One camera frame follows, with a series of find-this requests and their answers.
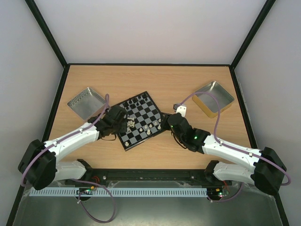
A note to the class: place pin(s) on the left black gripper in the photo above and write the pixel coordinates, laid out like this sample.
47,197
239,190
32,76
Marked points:
124,127

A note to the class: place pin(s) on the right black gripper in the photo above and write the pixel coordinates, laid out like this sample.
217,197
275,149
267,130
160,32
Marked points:
166,120

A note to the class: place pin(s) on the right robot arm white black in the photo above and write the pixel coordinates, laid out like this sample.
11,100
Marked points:
201,141

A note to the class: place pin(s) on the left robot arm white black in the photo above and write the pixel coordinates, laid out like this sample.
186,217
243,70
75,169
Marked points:
42,162

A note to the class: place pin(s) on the pile of white pieces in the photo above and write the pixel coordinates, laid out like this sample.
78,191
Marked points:
130,123

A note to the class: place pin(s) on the black silver chess board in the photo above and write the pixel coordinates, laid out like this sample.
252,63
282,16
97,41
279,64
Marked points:
145,111

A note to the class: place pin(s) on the silver embossed tin lid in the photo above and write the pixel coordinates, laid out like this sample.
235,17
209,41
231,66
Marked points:
87,103

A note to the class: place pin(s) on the gold square tin box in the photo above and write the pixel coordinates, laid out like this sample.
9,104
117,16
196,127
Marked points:
212,97

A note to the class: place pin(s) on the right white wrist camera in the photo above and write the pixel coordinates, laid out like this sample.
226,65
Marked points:
180,108

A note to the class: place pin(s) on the black aluminium frame rail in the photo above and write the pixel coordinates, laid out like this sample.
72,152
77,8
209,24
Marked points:
150,175

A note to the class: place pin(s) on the light blue slotted cable duct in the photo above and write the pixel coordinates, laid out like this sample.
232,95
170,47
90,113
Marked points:
119,192

